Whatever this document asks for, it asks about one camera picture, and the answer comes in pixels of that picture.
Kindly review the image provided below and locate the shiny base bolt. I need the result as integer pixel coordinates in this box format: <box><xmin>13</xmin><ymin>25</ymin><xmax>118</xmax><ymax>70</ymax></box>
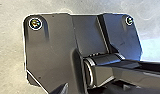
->
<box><xmin>29</xmin><ymin>18</ymin><xmax>44</xmax><ymax>30</ymax></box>
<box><xmin>124</xmin><ymin>15</ymin><xmax>135</xmax><ymax>26</ymax></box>

